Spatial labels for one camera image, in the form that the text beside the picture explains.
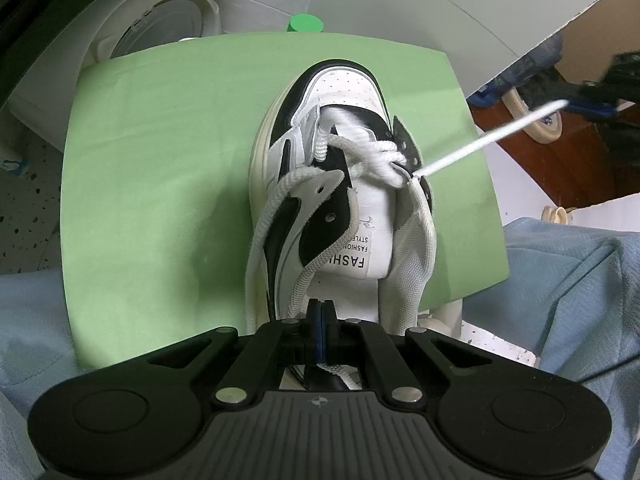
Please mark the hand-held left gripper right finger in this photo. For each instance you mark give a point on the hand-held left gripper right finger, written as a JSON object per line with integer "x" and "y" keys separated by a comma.
{"x": 330, "y": 340}

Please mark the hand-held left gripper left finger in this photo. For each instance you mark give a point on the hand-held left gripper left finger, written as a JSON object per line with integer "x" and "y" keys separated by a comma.
{"x": 312, "y": 340}

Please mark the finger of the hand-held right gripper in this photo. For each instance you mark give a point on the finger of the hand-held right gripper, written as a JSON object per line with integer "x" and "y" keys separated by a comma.
{"x": 590, "y": 100}

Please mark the white and black sneaker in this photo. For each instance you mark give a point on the white and black sneaker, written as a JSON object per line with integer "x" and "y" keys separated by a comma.
{"x": 370, "y": 220}

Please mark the white shoelace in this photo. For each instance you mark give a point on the white shoelace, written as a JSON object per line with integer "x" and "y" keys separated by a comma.
{"x": 380, "y": 157}

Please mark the tape roll with black cloth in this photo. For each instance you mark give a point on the tape roll with black cloth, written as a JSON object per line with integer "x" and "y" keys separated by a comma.
{"x": 542, "y": 134}

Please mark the blue water jug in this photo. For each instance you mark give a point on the blue water jug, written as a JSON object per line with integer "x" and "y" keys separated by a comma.
{"x": 525, "y": 70}

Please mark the beige slipper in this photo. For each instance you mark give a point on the beige slipper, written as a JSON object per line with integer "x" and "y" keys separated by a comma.
{"x": 555, "y": 214}

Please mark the white board panel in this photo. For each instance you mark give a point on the white board panel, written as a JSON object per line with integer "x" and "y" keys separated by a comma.
{"x": 450, "y": 10}

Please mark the person's right leg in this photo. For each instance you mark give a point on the person's right leg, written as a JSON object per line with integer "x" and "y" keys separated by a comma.
{"x": 575, "y": 285}

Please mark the green foam board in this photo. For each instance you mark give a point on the green foam board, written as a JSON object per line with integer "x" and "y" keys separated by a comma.
{"x": 150, "y": 185}

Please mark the green round cap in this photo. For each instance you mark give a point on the green round cap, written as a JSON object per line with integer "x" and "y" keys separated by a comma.
{"x": 305, "y": 22}

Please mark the white round fan housing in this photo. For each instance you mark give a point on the white round fan housing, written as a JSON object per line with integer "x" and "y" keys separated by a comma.
{"x": 60, "y": 60}

